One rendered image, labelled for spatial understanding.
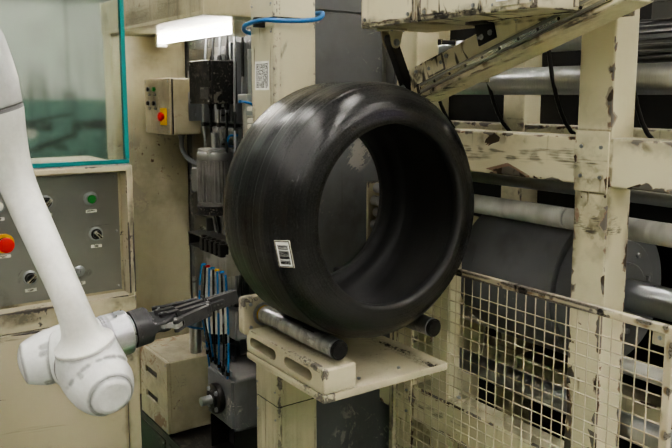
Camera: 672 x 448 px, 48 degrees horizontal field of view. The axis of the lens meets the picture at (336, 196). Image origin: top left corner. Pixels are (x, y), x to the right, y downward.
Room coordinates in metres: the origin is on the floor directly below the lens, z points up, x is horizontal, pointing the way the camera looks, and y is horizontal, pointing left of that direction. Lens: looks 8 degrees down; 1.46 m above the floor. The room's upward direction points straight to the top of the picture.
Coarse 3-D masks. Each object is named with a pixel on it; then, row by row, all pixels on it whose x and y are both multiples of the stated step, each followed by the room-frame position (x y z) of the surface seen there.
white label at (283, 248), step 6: (276, 240) 1.52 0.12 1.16; (282, 240) 1.51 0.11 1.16; (276, 246) 1.52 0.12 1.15; (282, 246) 1.51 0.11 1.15; (288, 246) 1.51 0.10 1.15; (276, 252) 1.53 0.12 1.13; (282, 252) 1.52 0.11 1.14; (288, 252) 1.51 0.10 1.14; (282, 258) 1.52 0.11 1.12; (288, 258) 1.51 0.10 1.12; (282, 264) 1.52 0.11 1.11; (288, 264) 1.52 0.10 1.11
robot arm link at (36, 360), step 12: (36, 336) 1.33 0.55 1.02; (48, 336) 1.33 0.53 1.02; (60, 336) 1.32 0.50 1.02; (24, 348) 1.31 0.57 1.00; (36, 348) 1.31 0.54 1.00; (48, 348) 1.31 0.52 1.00; (24, 360) 1.29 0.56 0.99; (36, 360) 1.29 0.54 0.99; (48, 360) 1.30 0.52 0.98; (24, 372) 1.29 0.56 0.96; (36, 372) 1.29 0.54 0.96; (48, 372) 1.30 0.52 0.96; (36, 384) 1.31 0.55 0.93; (48, 384) 1.32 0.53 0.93
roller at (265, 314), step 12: (264, 312) 1.83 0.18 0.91; (276, 312) 1.81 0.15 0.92; (276, 324) 1.77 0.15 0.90; (288, 324) 1.73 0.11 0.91; (300, 324) 1.71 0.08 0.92; (300, 336) 1.68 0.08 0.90; (312, 336) 1.65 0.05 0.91; (324, 336) 1.62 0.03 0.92; (324, 348) 1.60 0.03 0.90; (336, 348) 1.58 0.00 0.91
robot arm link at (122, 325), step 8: (112, 312) 1.43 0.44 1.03; (120, 312) 1.43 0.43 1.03; (104, 320) 1.39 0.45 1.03; (112, 320) 1.40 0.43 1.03; (120, 320) 1.40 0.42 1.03; (128, 320) 1.41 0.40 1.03; (112, 328) 1.38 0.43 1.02; (120, 328) 1.39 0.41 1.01; (128, 328) 1.40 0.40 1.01; (120, 336) 1.38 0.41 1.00; (128, 336) 1.39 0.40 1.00; (136, 336) 1.41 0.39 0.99; (120, 344) 1.38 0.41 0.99; (128, 344) 1.39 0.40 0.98; (136, 344) 1.41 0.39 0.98; (128, 352) 1.40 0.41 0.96
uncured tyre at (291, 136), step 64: (256, 128) 1.71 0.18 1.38; (320, 128) 1.57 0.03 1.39; (384, 128) 1.99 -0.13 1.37; (448, 128) 1.76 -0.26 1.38; (256, 192) 1.58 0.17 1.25; (320, 192) 1.54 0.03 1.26; (384, 192) 2.02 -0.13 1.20; (448, 192) 1.92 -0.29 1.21; (256, 256) 1.59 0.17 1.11; (320, 256) 1.54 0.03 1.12; (384, 256) 2.00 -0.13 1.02; (448, 256) 1.76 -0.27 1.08; (320, 320) 1.59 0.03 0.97; (384, 320) 1.65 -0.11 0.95
